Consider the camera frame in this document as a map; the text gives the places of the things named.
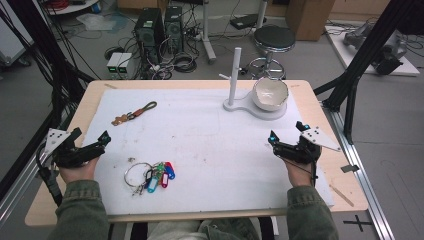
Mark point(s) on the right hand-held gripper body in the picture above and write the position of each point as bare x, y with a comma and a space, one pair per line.
300, 150

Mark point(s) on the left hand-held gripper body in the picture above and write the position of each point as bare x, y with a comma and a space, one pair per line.
76, 154

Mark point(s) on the white key stand with peg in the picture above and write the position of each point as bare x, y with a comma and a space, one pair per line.
235, 75

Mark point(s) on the person's left hand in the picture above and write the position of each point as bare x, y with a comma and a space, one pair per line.
78, 173

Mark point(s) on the person's right hand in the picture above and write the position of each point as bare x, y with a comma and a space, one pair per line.
300, 175

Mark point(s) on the white ceramic bowl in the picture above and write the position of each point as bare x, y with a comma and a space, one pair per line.
270, 94

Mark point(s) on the black tape piece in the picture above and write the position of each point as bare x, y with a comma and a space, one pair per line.
350, 168

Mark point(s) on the long wooden stick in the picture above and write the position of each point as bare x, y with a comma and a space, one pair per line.
341, 195

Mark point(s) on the white foam mat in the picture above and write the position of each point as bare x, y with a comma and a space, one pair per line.
206, 150

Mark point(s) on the white power supply unit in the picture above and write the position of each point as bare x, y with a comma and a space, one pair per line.
126, 63
113, 63

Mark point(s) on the black round stool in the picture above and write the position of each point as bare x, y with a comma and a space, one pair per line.
274, 37

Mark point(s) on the grey robot device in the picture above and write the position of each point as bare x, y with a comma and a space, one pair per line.
356, 36

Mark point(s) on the brown cardboard box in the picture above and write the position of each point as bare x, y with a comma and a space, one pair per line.
308, 18

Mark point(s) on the person's legs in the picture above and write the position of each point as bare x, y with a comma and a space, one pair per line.
206, 230

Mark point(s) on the large black computer tower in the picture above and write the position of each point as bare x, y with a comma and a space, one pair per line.
149, 31

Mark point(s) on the flat black box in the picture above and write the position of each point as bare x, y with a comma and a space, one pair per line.
247, 21

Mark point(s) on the white platform board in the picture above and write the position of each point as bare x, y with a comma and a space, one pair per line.
406, 68

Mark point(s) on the white desk leg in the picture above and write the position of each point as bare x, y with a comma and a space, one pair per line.
207, 33

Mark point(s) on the round white table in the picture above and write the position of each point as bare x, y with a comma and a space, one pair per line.
71, 7

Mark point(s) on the slim black computer tower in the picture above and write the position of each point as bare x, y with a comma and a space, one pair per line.
174, 28

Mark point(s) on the aluminium rail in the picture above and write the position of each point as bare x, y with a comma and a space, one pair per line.
363, 180
20, 196

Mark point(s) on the black metal frame strut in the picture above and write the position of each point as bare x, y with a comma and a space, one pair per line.
363, 56

